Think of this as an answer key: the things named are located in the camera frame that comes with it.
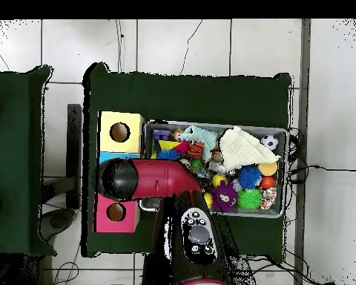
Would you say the yellow cheese wedge toy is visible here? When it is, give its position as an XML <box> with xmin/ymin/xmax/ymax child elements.
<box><xmin>157</xmin><ymin>140</ymin><xmax>182</xmax><ymax>151</ymax></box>

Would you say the green spiky rubber ball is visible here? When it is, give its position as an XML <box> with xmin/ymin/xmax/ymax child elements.
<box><xmin>236</xmin><ymin>188</ymin><xmax>263</xmax><ymax>211</ymax></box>

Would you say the green cloth side table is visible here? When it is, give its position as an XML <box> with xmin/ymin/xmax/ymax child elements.
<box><xmin>0</xmin><ymin>65</ymin><xmax>57</xmax><ymax>256</ymax></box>

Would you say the shallow metal mesh bin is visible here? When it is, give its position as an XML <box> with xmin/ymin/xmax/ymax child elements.
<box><xmin>139</xmin><ymin>119</ymin><xmax>289</xmax><ymax>219</ymax></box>

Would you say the purple spiky monster toy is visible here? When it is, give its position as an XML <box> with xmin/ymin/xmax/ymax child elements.
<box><xmin>210</xmin><ymin>180</ymin><xmax>239</xmax><ymax>213</ymax></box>

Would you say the orange rubber ball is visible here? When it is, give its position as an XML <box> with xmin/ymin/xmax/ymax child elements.
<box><xmin>259</xmin><ymin>175</ymin><xmax>276</xmax><ymax>190</ymax></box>

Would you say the cream knitted cloth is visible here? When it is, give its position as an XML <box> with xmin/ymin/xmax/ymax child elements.
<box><xmin>218</xmin><ymin>125</ymin><xmax>281</xmax><ymax>171</ymax></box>

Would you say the pale orange foam ball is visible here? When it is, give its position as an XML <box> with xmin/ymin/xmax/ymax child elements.
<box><xmin>257</xmin><ymin>161</ymin><xmax>278</xmax><ymax>177</ymax></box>

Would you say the black power cable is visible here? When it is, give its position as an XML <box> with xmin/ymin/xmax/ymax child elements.
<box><xmin>287</xmin><ymin>127</ymin><xmax>356</xmax><ymax>185</ymax></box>

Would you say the small soccer ball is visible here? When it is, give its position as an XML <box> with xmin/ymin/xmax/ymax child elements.
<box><xmin>260</xmin><ymin>134</ymin><xmax>279</xmax><ymax>151</ymax></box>

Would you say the dark green table cloth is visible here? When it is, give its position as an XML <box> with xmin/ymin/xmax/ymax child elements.
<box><xmin>81</xmin><ymin>62</ymin><xmax>293</xmax><ymax>263</ymax></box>

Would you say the blue spiky rubber ball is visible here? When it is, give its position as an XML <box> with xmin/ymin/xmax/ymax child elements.
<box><xmin>156</xmin><ymin>148</ymin><xmax>182</xmax><ymax>161</ymax></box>
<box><xmin>236</xmin><ymin>163</ymin><xmax>263</xmax><ymax>190</ymax></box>

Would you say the mint knitted cloth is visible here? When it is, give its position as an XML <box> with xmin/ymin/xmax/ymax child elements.
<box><xmin>179</xmin><ymin>125</ymin><xmax>219</xmax><ymax>163</ymax></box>

